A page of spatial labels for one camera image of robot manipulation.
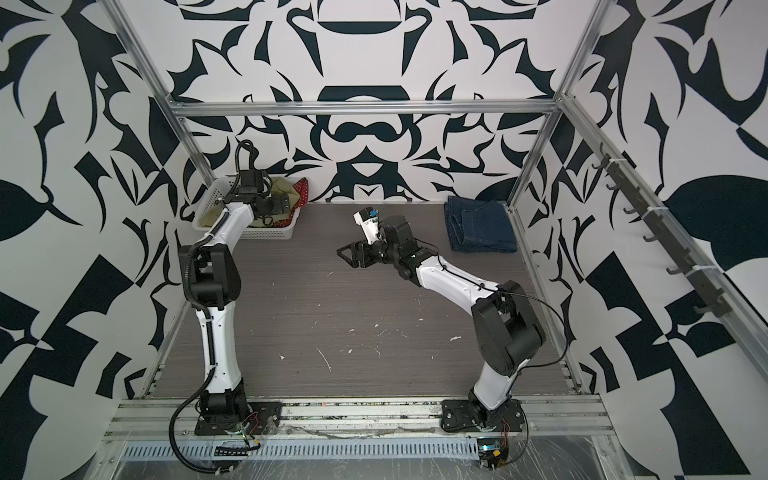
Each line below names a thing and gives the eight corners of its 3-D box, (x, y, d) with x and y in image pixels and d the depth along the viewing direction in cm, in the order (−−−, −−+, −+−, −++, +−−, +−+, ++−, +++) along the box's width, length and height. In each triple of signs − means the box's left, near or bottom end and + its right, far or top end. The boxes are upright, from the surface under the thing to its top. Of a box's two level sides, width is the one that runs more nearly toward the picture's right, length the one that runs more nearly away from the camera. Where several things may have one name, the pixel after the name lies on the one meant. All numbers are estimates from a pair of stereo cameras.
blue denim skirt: (451, 253, 108) (453, 246, 105) (443, 203, 124) (444, 196, 121) (518, 253, 108) (522, 247, 105) (501, 203, 124) (504, 196, 121)
